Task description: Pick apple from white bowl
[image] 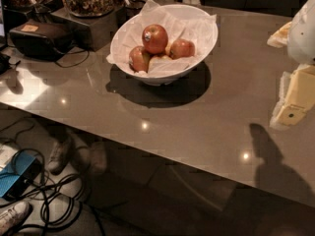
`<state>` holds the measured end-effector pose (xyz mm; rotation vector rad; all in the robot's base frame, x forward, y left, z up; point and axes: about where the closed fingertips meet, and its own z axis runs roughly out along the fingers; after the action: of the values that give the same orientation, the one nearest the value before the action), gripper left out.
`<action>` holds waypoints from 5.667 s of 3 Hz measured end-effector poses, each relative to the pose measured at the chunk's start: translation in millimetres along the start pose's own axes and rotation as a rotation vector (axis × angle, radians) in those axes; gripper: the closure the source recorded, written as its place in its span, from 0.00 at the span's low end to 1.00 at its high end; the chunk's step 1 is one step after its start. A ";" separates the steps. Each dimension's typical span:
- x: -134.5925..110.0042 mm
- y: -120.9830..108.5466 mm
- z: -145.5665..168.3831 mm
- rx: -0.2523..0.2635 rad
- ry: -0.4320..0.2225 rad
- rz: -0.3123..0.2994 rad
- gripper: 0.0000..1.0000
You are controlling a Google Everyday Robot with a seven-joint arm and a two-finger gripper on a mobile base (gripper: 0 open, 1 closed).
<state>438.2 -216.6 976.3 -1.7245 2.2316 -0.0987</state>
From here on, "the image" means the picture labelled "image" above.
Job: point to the pale yellow apple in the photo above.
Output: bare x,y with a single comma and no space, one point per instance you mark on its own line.
159,62

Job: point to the white sneaker bottom left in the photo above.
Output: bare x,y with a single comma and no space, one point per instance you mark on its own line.
14,217

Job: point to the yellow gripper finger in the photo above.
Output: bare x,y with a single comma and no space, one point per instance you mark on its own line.
296,97
279,38

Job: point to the white paper liner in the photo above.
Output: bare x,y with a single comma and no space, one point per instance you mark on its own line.
183,27

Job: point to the dark cup with scoop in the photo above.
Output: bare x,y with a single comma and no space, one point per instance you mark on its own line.
133,4

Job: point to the white sneaker near table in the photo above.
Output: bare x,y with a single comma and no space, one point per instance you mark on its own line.
59,156

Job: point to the blue box on floor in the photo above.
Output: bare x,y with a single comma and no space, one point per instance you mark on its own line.
17,174

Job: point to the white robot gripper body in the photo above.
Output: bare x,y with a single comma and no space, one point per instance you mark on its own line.
302,34

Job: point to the red apple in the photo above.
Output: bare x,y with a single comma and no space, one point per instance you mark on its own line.
154,38
181,48
139,59

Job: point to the black device with label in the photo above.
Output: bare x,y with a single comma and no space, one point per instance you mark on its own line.
43,41

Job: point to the white ceramic bowl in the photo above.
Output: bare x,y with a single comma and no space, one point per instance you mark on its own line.
200,46

